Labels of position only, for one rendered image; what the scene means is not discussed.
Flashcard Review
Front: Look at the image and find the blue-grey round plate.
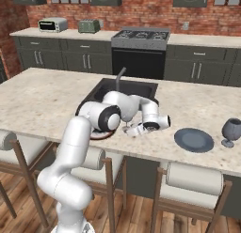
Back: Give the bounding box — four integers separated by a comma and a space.
173, 127, 216, 154

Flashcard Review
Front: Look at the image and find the silver toaster oven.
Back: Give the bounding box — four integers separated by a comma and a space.
37, 17, 69, 34

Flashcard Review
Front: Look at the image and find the dark grey island base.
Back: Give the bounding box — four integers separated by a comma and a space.
37, 142, 241, 221

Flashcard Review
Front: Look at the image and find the dark sink basin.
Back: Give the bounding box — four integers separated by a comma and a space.
74, 77, 160, 118

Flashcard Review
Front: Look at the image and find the dark round plate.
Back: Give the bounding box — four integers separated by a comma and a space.
89, 128, 116, 141

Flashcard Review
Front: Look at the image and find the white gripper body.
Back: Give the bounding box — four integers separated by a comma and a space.
125, 123, 152, 138

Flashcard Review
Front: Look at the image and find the grey wine glass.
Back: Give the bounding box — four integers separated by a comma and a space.
220, 117, 241, 148
120, 114, 134, 133

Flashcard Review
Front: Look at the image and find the green toaster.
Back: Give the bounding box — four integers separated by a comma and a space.
77, 19, 102, 35

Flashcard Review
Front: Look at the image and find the dark grey base cupboards, long run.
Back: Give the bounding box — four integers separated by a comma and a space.
12, 36, 114, 76

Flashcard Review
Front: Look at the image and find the white cushioned wooden stool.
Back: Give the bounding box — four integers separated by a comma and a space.
56, 145, 128, 233
0, 129, 55, 229
150, 161, 233, 233

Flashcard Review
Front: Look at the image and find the grey stove with oven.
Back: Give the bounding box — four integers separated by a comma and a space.
110, 26, 171, 81

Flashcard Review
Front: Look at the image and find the dark grey base cupboards, short run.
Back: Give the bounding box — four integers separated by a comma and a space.
163, 44, 241, 88

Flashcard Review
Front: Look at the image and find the grey sink tap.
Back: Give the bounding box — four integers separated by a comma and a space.
115, 67, 127, 92

